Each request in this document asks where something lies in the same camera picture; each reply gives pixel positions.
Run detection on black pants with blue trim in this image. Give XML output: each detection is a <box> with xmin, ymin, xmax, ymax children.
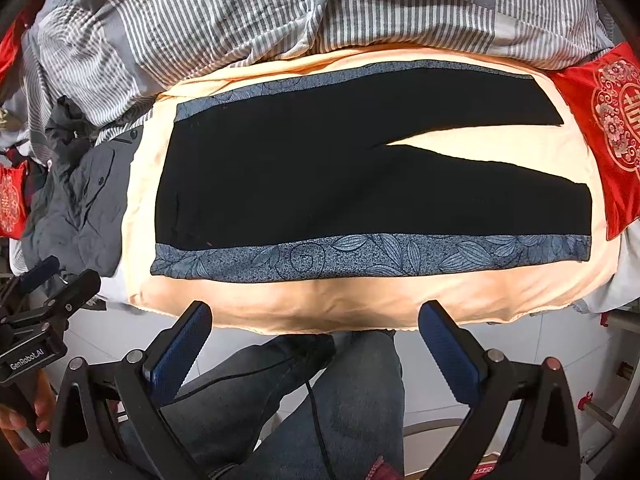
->
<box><xmin>151</xmin><ymin>60</ymin><xmax>592</xmax><ymax>283</ymax></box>

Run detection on person's left hand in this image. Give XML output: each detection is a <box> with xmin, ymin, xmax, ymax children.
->
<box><xmin>1</xmin><ymin>370</ymin><xmax>56</xmax><ymax>453</ymax></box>

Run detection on dark grey shirt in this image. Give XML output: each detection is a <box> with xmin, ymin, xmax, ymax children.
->
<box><xmin>21</xmin><ymin>96</ymin><xmax>142</xmax><ymax>278</ymax></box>

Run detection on person's legs in jeans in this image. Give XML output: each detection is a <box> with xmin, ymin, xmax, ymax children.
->
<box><xmin>162</xmin><ymin>330</ymin><xmax>405</xmax><ymax>479</ymax></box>

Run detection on small red cushion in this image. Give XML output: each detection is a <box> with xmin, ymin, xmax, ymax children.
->
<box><xmin>0</xmin><ymin>162</ymin><xmax>28</xmax><ymax>240</ymax></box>

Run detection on peach bed sheet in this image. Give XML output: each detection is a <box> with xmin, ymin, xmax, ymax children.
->
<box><xmin>118</xmin><ymin>44</ymin><xmax>620</xmax><ymax>335</ymax></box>

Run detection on grey striped duvet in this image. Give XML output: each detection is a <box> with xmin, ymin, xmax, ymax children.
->
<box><xmin>1</xmin><ymin>0</ymin><xmax>612</xmax><ymax>162</ymax></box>

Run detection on red embroidered pillow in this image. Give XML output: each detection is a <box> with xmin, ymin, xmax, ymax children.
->
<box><xmin>548</xmin><ymin>42</ymin><xmax>640</xmax><ymax>240</ymax></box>

